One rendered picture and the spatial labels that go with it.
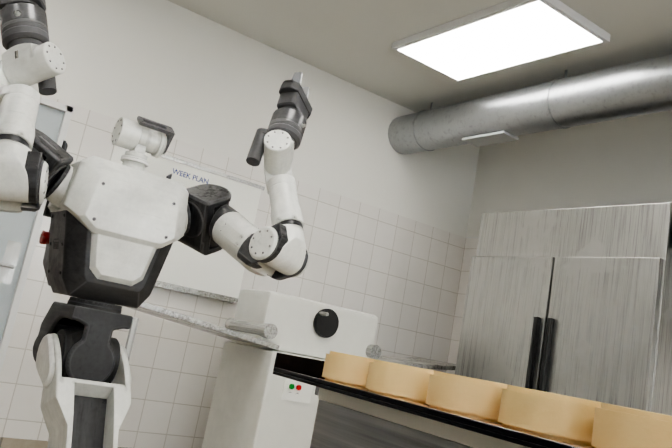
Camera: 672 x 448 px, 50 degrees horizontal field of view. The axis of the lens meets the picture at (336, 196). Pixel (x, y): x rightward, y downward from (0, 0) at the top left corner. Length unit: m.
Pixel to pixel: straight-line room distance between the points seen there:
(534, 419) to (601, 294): 4.10
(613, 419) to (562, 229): 4.45
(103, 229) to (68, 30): 3.40
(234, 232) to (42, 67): 0.54
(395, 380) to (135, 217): 1.25
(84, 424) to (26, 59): 0.73
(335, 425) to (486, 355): 4.40
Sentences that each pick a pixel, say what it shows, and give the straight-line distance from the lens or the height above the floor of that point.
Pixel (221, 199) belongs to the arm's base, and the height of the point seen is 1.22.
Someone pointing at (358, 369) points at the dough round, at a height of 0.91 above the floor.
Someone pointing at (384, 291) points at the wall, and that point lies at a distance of 5.93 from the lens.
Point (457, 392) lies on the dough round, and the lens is 0.39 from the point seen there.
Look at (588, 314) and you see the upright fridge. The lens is 4.47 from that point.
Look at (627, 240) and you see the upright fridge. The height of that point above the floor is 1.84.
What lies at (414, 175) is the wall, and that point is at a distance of 6.17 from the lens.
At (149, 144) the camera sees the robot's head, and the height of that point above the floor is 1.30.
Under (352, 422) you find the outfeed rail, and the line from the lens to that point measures 0.50.
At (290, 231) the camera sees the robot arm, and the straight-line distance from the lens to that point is 1.59.
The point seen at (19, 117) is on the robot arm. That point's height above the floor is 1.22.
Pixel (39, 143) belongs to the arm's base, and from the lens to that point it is 1.64.
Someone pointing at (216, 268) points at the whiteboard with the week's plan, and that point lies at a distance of 5.09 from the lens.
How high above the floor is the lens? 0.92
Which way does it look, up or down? 12 degrees up
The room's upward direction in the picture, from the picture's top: 11 degrees clockwise
